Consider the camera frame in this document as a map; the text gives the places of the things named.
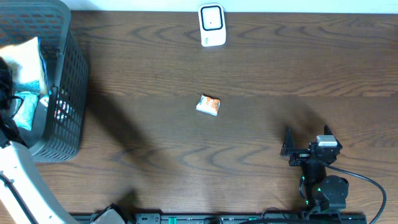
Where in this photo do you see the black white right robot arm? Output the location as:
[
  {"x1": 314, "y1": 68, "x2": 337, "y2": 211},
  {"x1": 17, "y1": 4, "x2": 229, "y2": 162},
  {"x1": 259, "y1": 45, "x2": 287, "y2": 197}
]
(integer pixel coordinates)
[{"x1": 280, "y1": 126, "x2": 349, "y2": 219}]

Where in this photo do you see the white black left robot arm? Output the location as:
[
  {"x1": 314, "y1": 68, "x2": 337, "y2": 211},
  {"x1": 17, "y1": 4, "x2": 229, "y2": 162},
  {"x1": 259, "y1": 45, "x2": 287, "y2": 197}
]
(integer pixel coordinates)
[{"x1": 1, "y1": 60, "x2": 82, "y2": 224}]

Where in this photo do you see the teal wet wipes pack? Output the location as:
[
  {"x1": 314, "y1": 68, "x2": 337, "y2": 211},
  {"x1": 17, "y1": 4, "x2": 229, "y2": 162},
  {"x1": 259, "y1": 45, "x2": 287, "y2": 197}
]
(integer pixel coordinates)
[{"x1": 13, "y1": 81, "x2": 40, "y2": 131}]

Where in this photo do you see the yellow chip bag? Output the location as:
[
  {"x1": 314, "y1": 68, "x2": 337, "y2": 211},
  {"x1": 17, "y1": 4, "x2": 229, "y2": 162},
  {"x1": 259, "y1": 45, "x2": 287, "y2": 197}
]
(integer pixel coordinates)
[{"x1": 1, "y1": 37, "x2": 49, "y2": 95}]

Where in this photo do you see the orange snack packet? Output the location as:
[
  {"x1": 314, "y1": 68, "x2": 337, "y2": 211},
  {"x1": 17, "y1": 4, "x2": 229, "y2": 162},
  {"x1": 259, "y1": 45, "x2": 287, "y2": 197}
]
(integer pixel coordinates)
[{"x1": 196, "y1": 95, "x2": 221, "y2": 116}]

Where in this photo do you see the grey plastic mesh basket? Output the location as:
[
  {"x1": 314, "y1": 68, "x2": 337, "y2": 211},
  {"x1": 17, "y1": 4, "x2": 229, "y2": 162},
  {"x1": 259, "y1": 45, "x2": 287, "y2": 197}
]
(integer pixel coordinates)
[{"x1": 1, "y1": 0, "x2": 90, "y2": 162}]

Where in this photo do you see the white barcode scanner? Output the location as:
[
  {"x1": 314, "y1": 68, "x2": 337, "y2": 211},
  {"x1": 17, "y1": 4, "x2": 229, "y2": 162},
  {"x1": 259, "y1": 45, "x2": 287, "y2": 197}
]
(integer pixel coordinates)
[{"x1": 198, "y1": 3, "x2": 226, "y2": 47}]

